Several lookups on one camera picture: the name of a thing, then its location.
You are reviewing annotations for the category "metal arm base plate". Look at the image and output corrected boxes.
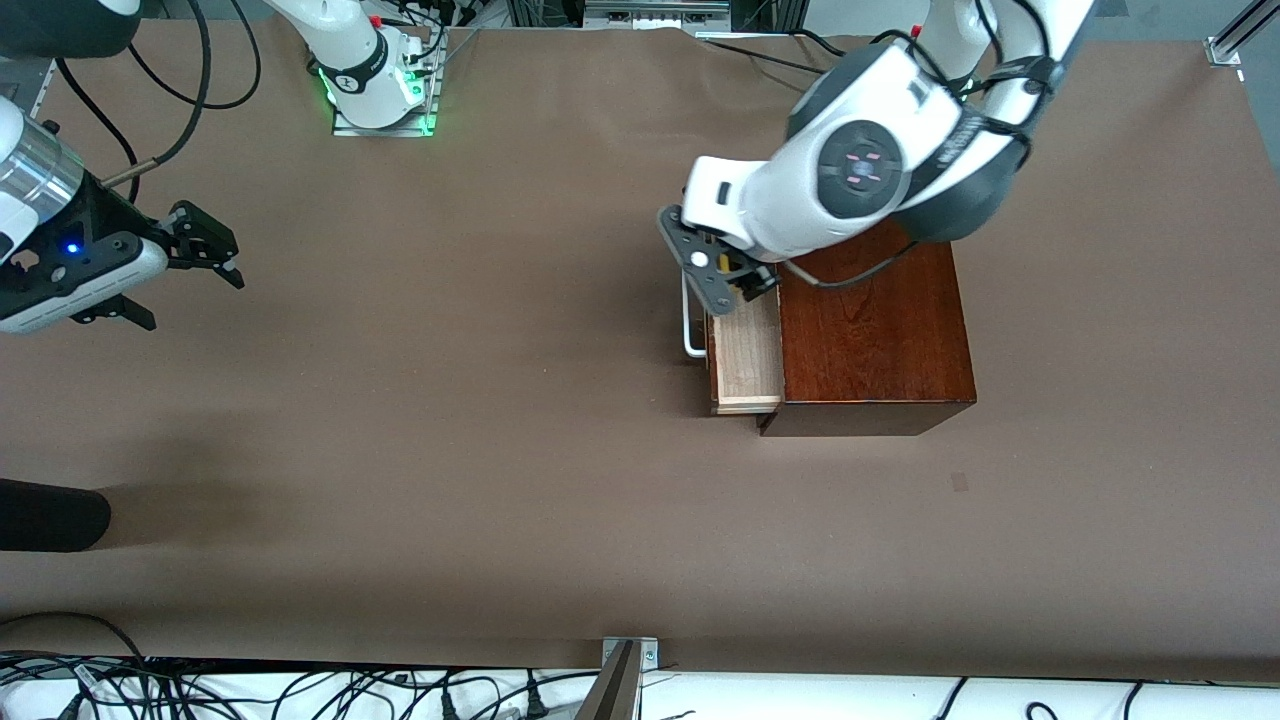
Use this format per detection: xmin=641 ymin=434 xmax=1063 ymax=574
xmin=332 ymin=28 xmax=444 ymax=138

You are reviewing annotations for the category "light wood drawer white handle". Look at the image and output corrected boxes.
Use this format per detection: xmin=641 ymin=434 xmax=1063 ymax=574
xmin=682 ymin=270 xmax=787 ymax=416

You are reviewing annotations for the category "black rounded object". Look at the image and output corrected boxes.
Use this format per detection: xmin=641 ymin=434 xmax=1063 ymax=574
xmin=0 ymin=478 xmax=112 ymax=553

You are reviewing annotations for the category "small metal bracket plate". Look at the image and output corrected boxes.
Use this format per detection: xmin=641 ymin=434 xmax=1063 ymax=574
xmin=600 ymin=637 xmax=661 ymax=671

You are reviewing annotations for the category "dark brown wooden cabinet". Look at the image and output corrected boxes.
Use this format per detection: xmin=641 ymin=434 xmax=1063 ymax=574
xmin=757 ymin=220 xmax=978 ymax=438

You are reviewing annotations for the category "grey equipment box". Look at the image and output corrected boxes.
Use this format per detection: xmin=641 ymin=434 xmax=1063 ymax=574
xmin=583 ymin=0 xmax=733 ymax=29

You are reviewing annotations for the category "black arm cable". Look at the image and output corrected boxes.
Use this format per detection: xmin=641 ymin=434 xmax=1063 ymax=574
xmin=128 ymin=0 xmax=264 ymax=112
xmin=100 ymin=0 xmax=212 ymax=190
xmin=780 ymin=238 xmax=923 ymax=292
xmin=55 ymin=55 xmax=142 ymax=167

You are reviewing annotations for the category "dark metal bar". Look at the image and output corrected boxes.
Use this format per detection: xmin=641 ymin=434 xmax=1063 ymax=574
xmin=575 ymin=640 xmax=641 ymax=720

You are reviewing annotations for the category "aluminium corner profile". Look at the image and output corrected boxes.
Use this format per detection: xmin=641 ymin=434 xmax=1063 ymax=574
xmin=28 ymin=58 xmax=63 ymax=119
xmin=1205 ymin=0 xmax=1280 ymax=69

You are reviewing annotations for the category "paper table cover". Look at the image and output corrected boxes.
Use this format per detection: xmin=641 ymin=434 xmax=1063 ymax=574
xmin=0 ymin=18 xmax=1280 ymax=683

